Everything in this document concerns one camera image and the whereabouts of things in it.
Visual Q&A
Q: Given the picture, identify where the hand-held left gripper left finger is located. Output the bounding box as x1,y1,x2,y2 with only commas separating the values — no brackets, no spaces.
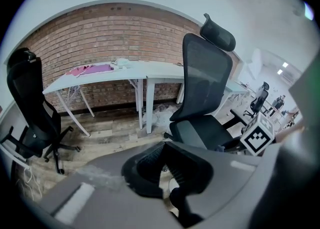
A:
38,141,187,229

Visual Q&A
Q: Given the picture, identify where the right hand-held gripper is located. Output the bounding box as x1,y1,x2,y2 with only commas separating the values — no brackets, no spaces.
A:
239,111,275,156

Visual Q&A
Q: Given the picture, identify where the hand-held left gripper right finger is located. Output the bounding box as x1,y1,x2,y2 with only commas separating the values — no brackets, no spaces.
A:
162,140,261,221

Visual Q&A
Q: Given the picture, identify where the grey chair armrest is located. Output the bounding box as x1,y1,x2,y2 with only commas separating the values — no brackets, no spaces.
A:
229,107,249,127

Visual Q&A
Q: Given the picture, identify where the person's right forearm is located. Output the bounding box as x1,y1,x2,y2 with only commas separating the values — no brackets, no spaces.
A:
274,120,306,145

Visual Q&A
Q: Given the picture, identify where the purple cloth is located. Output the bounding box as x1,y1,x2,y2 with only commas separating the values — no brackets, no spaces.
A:
83,64,116,75

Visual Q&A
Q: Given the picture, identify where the pink cloth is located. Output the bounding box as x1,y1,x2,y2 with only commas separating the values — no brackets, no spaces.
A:
65,64,92,79

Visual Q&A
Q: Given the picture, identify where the black mesh office chair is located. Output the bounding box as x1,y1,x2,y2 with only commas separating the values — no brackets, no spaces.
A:
0,47,81,175
242,81,271,118
163,12,249,154

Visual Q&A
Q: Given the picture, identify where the light blue top table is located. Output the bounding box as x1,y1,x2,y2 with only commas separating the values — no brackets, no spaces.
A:
214,79,251,121

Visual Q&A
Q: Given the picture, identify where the crumpled clear plastic sheet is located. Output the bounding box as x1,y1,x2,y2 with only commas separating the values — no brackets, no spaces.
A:
151,104,179,134

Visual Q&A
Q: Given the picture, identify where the white table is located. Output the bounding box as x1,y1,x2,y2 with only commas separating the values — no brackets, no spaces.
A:
145,60,186,135
42,60,149,138

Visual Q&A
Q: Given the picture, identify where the white cable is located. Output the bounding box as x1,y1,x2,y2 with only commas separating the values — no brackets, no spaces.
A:
14,165,42,200

